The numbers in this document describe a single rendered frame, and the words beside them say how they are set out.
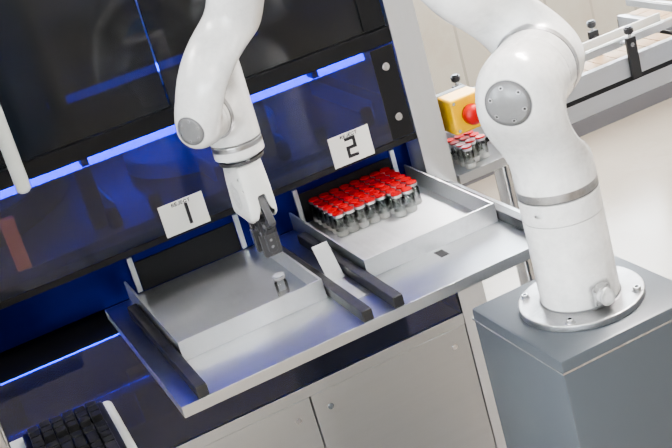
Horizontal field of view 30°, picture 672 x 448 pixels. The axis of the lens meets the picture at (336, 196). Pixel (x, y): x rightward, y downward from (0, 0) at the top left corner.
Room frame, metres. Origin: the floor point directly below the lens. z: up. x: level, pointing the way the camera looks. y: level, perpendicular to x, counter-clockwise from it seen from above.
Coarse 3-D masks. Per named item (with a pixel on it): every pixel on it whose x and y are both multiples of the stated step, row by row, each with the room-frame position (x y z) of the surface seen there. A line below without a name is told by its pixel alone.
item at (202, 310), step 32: (256, 256) 2.14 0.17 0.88; (288, 256) 2.01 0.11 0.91; (128, 288) 2.08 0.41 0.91; (160, 288) 2.12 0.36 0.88; (192, 288) 2.07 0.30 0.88; (224, 288) 2.03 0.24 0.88; (256, 288) 1.99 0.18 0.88; (320, 288) 1.88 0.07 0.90; (160, 320) 1.90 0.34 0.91; (192, 320) 1.94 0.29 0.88; (224, 320) 1.90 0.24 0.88; (256, 320) 1.84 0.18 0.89; (192, 352) 1.80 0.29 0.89
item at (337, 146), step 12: (348, 132) 2.19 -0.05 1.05; (360, 132) 2.20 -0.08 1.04; (336, 144) 2.18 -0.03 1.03; (348, 144) 2.19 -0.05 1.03; (360, 144) 2.20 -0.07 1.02; (372, 144) 2.21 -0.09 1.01; (336, 156) 2.18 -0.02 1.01; (348, 156) 2.19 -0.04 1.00; (360, 156) 2.20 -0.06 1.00; (336, 168) 2.18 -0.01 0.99
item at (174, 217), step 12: (168, 204) 2.07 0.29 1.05; (180, 204) 2.08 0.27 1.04; (192, 204) 2.09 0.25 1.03; (204, 204) 2.09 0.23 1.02; (168, 216) 2.07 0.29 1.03; (180, 216) 2.08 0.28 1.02; (192, 216) 2.08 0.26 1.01; (204, 216) 2.09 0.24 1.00; (168, 228) 2.07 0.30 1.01; (180, 228) 2.07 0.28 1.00
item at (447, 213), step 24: (408, 168) 2.29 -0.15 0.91; (432, 192) 2.21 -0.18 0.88; (456, 192) 2.11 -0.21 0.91; (408, 216) 2.12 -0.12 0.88; (432, 216) 2.09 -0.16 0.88; (456, 216) 2.06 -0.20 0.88; (480, 216) 1.98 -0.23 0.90; (336, 240) 2.11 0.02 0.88; (360, 240) 2.07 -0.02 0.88; (384, 240) 2.04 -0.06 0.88; (408, 240) 1.93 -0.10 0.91; (432, 240) 1.95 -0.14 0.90; (360, 264) 1.92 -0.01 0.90; (384, 264) 1.92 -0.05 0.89
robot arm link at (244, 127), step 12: (240, 72) 1.90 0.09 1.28; (228, 84) 1.88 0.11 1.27; (240, 84) 1.89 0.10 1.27; (228, 96) 1.87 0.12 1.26; (240, 96) 1.89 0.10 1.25; (228, 108) 1.86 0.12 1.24; (240, 108) 1.88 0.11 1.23; (252, 108) 1.91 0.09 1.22; (240, 120) 1.88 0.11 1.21; (252, 120) 1.90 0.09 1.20; (228, 132) 1.87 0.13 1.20; (240, 132) 1.88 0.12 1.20; (252, 132) 1.89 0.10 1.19; (216, 144) 1.89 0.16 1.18; (228, 144) 1.88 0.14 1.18; (240, 144) 1.88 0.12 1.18
